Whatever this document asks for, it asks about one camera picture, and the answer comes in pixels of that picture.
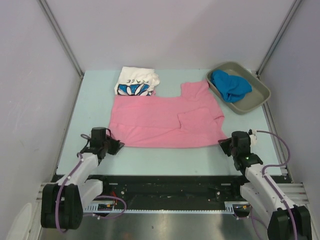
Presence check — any pink t shirt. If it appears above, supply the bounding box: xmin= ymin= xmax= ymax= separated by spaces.
xmin=108 ymin=80 xmax=226 ymax=148

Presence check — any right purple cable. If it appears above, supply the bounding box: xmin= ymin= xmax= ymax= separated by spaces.
xmin=249 ymin=129 xmax=300 ymax=240

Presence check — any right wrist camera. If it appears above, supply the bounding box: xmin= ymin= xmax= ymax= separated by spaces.
xmin=248 ymin=129 xmax=258 ymax=147

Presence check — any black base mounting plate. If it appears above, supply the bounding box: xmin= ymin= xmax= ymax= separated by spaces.
xmin=90 ymin=175 xmax=247 ymax=210

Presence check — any blue t shirt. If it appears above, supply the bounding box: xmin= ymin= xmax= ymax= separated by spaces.
xmin=210 ymin=70 xmax=253 ymax=103

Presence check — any white flower print t shirt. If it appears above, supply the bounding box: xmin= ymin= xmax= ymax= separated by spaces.
xmin=114 ymin=66 xmax=160 ymax=97

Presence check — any grey slotted cable duct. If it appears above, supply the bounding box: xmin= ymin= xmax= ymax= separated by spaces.
xmin=83 ymin=201 xmax=251 ymax=215

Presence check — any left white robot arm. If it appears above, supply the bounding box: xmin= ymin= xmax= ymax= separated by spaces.
xmin=40 ymin=127 xmax=124 ymax=233

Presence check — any grey plastic tray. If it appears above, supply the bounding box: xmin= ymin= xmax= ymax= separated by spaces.
xmin=205 ymin=61 xmax=271 ymax=115

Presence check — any aluminium frame post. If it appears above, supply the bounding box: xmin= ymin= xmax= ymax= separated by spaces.
xmin=37 ymin=0 xmax=84 ymax=80
xmin=255 ymin=0 xmax=305 ymax=78

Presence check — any right aluminium frame post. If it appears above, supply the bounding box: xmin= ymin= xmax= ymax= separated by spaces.
xmin=255 ymin=0 xmax=305 ymax=78

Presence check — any left aluminium frame post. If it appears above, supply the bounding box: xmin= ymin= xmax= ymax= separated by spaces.
xmin=37 ymin=0 xmax=84 ymax=80

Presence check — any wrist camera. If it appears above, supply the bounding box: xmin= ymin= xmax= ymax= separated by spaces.
xmin=248 ymin=129 xmax=258 ymax=147
xmin=80 ymin=133 xmax=91 ymax=140

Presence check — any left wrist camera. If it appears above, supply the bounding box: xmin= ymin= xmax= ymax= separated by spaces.
xmin=80 ymin=133 xmax=91 ymax=140

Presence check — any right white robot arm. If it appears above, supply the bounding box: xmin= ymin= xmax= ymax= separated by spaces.
xmin=218 ymin=130 xmax=313 ymax=240

